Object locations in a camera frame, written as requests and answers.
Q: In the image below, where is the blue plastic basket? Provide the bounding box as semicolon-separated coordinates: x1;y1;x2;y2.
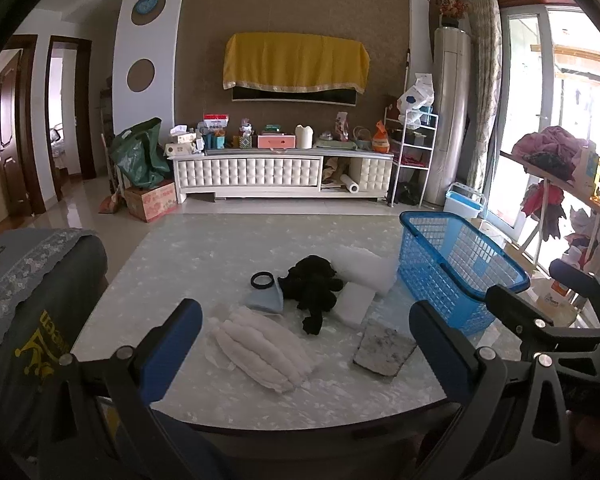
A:
398;211;530;336

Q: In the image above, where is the white sponge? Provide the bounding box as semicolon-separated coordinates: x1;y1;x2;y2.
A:
332;282;376;328

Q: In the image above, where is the white ribbed fluffy cloth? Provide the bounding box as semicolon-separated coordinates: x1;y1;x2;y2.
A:
204;307;320;393

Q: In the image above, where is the white foam pad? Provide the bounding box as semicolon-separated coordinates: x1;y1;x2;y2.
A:
332;246;398;296

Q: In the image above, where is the orange label bottle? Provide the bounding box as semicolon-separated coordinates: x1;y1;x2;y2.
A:
532;278;577;327

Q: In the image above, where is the wooden drying rack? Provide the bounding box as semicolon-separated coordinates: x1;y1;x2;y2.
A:
500;152;600;273

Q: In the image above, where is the pink clothes pile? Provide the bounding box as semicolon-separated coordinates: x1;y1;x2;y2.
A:
510;126;586;181

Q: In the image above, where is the light blue storage bin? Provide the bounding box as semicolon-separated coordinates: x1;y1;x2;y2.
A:
443;182;488;219

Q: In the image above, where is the paper roll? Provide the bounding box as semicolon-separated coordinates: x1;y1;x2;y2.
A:
340;174;360;194

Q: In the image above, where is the white metal shelf rack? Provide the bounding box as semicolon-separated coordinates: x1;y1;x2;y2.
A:
384;104;439;206

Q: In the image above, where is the red cardboard box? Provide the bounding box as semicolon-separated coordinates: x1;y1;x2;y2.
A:
124;180;178;223

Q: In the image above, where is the orange bag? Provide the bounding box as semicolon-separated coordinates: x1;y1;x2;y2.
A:
372;120;391;154

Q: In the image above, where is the white tufted TV cabinet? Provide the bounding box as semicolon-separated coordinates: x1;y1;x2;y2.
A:
170;148;392;203

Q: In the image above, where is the standing air conditioner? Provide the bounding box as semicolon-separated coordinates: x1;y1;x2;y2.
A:
424;27;471;206

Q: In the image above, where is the green plastic bag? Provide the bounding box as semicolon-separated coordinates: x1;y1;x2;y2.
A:
109;117;172;190

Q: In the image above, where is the patterned curtain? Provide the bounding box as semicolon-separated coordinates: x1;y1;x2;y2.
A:
467;0;503;192

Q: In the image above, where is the white jug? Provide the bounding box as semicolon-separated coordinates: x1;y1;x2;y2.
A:
294;125;314;150

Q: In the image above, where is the pink drawer box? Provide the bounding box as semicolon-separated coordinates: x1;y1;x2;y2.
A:
257;134;296;150

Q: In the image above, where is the black wall TV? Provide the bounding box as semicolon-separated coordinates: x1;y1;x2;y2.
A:
230;87;358;106

